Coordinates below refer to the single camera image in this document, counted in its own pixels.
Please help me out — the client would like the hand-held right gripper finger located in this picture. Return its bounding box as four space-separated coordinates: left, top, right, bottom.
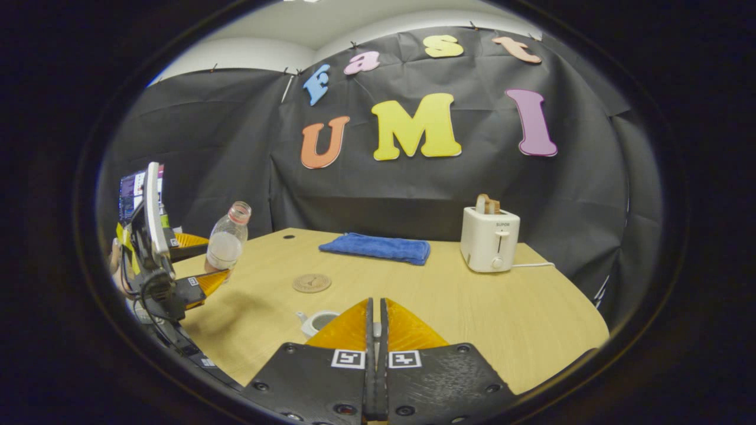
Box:
379 297 520 424
242 297 374 425

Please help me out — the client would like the clear plastic water bottle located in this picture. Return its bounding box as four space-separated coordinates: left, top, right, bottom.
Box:
204 201 252 276

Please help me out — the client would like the white ceramic teacup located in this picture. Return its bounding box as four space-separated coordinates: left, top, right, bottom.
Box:
295 309 341 339

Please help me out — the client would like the round wooden coaster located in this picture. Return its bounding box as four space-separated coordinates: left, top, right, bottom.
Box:
292 273 333 294

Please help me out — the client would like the blue towel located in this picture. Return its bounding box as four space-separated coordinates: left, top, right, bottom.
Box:
318 232 431 266

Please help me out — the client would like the white toaster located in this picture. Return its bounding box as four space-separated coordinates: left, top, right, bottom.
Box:
460 206 521 273

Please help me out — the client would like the black backdrop cloth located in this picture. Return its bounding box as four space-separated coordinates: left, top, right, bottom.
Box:
97 24 665 313

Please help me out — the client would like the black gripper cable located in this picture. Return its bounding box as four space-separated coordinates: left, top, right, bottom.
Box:
121 269 185 355

